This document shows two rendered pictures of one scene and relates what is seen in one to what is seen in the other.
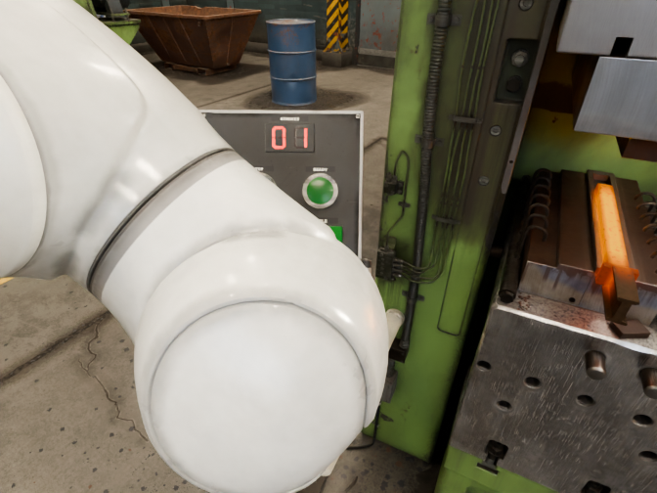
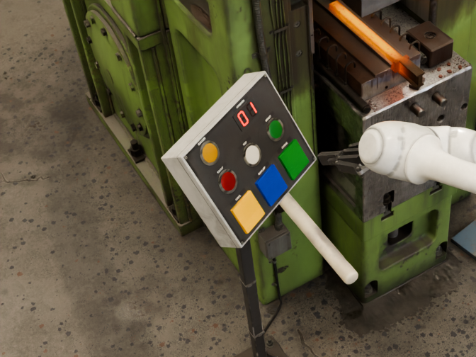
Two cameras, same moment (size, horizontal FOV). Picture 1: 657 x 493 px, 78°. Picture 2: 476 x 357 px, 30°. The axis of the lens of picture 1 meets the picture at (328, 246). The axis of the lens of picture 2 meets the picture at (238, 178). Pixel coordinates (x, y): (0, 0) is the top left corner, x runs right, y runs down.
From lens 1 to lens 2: 180 cm
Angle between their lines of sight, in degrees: 39
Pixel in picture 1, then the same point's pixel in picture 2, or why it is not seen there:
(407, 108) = (242, 42)
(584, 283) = (388, 76)
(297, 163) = (258, 124)
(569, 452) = not seen: hidden behind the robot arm
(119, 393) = not seen: outside the picture
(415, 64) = (241, 17)
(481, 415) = (375, 184)
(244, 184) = (437, 129)
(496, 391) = not seen: hidden behind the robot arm
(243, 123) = (223, 125)
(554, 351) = (397, 117)
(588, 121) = (365, 11)
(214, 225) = (447, 137)
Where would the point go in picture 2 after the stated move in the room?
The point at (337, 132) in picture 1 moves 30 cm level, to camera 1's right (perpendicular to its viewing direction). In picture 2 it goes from (263, 91) to (326, 23)
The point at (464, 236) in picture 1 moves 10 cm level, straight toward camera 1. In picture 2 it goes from (297, 91) to (319, 110)
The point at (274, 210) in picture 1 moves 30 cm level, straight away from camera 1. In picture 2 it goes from (446, 129) to (311, 96)
